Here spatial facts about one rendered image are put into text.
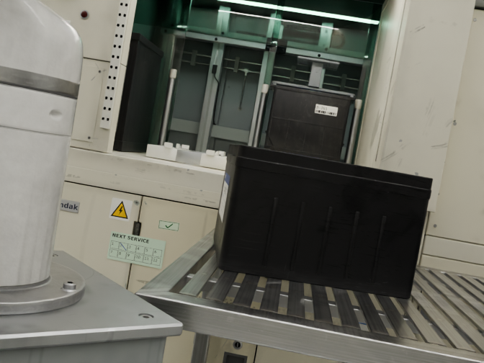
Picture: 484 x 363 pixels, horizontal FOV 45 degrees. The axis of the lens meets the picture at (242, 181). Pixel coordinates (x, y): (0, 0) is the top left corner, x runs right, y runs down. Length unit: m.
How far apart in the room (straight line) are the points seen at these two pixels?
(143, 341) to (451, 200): 0.84
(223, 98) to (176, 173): 0.93
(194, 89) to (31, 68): 1.65
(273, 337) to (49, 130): 0.30
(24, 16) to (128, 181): 0.77
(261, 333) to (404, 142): 0.65
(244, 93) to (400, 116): 1.04
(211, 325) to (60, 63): 0.30
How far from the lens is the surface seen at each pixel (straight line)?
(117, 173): 1.27
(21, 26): 0.54
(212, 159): 1.43
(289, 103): 1.64
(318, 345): 0.63
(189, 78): 2.17
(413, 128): 1.19
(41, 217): 0.56
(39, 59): 0.54
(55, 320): 0.52
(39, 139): 0.54
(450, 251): 1.27
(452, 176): 1.26
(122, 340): 0.53
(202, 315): 0.62
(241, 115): 2.13
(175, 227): 1.25
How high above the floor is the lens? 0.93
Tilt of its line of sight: 3 degrees down
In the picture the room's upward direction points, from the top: 10 degrees clockwise
